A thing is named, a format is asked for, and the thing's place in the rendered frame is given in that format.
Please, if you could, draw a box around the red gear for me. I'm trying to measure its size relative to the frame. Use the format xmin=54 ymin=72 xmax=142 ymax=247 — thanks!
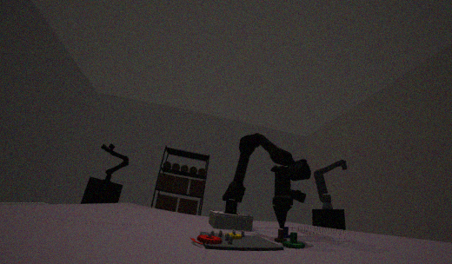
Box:
xmin=196 ymin=235 xmax=223 ymax=244

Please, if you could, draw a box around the yellow gear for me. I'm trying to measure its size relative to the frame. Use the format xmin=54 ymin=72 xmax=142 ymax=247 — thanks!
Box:
xmin=229 ymin=233 xmax=243 ymax=240

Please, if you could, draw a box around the blue gear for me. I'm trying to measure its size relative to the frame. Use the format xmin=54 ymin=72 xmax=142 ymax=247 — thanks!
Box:
xmin=283 ymin=227 xmax=290 ymax=238

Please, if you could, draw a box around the brown gear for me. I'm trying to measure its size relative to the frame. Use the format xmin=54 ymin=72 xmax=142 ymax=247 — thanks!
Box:
xmin=275 ymin=229 xmax=287 ymax=243

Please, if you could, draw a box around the green gear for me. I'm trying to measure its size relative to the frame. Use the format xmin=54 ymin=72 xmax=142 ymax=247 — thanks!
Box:
xmin=282 ymin=232 xmax=305 ymax=249

